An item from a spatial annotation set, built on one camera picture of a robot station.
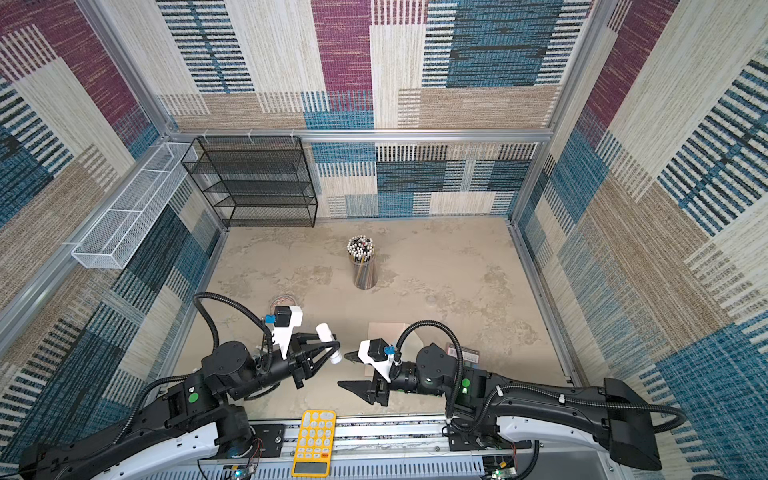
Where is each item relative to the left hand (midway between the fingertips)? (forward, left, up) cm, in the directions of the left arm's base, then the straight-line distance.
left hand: (337, 341), depth 60 cm
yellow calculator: (-14, +8, -27) cm, 31 cm away
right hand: (-4, -1, -6) cm, 8 cm away
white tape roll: (+26, +23, -26) cm, 44 cm away
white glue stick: (+1, +2, +2) cm, 3 cm away
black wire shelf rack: (+64, +37, -10) cm, 75 cm away
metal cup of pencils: (+31, -3, -9) cm, 32 cm away
